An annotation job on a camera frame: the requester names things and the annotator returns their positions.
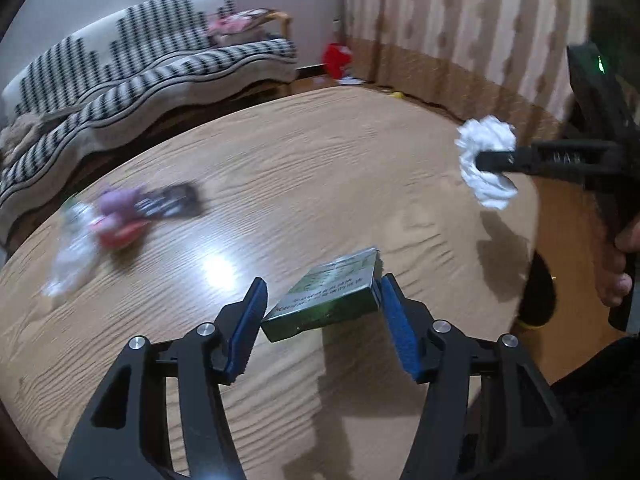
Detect black and white patterned sofa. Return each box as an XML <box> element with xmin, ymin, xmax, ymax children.
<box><xmin>0</xmin><ymin>0</ymin><xmax>298</xmax><ymax>251</ymax></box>

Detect wooden armrest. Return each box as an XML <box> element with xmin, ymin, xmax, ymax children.
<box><xmin>265</xmin><ymin>10</ymin><xmax>293</xmax><ymax>41</ymax></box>

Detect brown cloth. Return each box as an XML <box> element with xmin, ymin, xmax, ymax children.
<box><xmin>0</xmin><ymin>109</ymin><xmax>76</xmax><ymax>161</ymax></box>

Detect clear plastic bottle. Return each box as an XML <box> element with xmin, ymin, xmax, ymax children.
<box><xmin>42</xmin><ymin>202</ymin><xmax>103</xmax><ymax>301</ymax></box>

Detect person's right hand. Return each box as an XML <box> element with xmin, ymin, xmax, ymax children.
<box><xmin>595</xmin><ymin>222</ymin><xmax>640</xmax><ymax>308</ymax></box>

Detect person's dark clothing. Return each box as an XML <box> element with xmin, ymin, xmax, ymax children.
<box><xmin>550</xmin><ymin>335</ymin><xmax>640</xmax><ymax>480</ymax></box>

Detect green box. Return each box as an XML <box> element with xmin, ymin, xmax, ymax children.
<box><xmin>260</xmin><ymin>246</ymin><xmax>383</xmax><ymax>343</ymax></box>

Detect pink cloth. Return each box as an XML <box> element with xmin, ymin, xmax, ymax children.
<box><xmin>207</xmin><ymin>7</ymin><xmax>273</xmax><ymax>36</ymax></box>

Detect beige patterned curtain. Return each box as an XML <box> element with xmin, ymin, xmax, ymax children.
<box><xmin>345</xmin><ymin>0</ymin><xmax>591</xmax><ymax>136</ymax></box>

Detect purple and red wrapper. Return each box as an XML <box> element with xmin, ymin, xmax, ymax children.
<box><xmin>92</xmin><ymin>187</ymin><xmax>151</xmax><ymax>249</ymax></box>

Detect red bag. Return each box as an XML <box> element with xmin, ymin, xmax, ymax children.
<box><xmin>322</xmin><ymin>43</ymin><xmax>352</xmax><ymax>78</ymax></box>

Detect black wrapper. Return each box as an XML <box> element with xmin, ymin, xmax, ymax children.
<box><xmin>135</xmin><ymin>181</ymin><xmax>202</xmax><ymax>219</ymax></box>

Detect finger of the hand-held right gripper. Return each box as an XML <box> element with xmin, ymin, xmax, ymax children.
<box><xmin>475</xmin><ymin>141</ymin><xmax>621</xmax><ymax>178</ymax></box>

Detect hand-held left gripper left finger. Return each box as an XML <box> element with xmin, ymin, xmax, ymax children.
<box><xmin>57</xmin><ymin>276</ymin><xmax>268</xmax><ymax>480</ymax></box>

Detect black bin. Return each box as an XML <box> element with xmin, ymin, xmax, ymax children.
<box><xmin>517</xmin><ymin>250</ymin><xmax>558</xmax><ymax>331</ymax></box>

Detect white tissue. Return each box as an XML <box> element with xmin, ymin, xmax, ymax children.
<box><xmin>454</xmin><ymin>115</ymin><xmax>519</xmax><ymax>212</ymax></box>

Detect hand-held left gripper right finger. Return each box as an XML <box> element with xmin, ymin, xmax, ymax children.
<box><xmin>377</xmin><ymin>273</ymin><xmax>581</xmax><ymax>480</ymax></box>

